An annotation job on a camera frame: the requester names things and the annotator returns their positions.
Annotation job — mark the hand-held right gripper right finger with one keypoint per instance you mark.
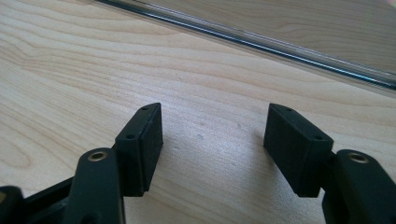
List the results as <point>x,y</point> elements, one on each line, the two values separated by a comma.
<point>292,155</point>

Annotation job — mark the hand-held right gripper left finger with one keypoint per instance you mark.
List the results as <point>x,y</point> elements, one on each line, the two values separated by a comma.
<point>140,155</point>

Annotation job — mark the brown rectangular tray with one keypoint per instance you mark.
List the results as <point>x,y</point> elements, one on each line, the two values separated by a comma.
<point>249,39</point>

